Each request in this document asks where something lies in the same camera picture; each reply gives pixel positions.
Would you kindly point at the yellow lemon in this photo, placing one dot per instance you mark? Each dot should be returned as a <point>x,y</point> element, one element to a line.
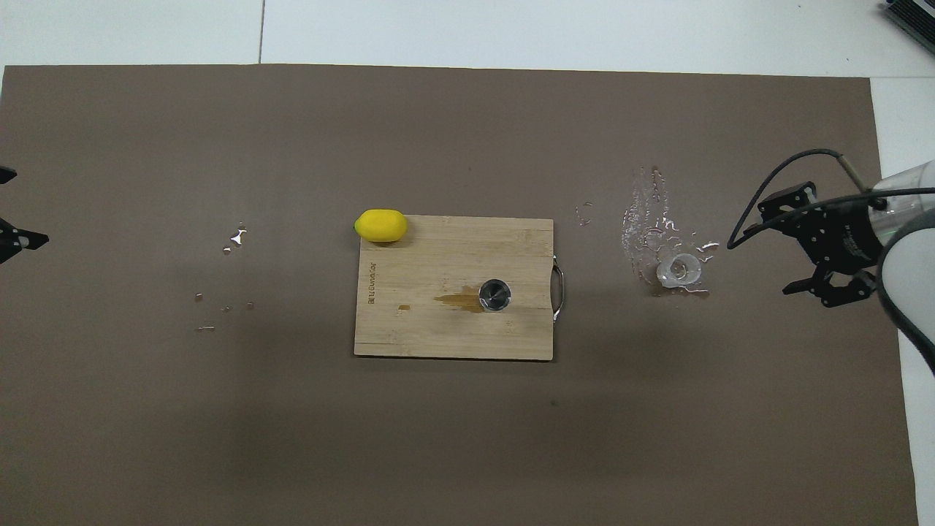
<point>381,226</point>

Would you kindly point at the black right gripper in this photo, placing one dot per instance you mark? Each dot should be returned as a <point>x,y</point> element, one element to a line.
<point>844,237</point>

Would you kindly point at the wooden cutting board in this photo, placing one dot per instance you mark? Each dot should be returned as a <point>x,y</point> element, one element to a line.
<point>438,256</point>

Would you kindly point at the clear plastic cup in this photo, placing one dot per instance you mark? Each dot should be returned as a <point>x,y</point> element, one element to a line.
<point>679,270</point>

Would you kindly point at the steel double jigger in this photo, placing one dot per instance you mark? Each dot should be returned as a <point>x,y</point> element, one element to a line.
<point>495,295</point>

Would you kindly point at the dark grey ribbed device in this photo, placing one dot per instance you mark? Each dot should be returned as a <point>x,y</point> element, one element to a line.
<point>917,18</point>

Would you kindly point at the brown table mat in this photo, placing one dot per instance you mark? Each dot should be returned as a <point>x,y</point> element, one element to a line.
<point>219,438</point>

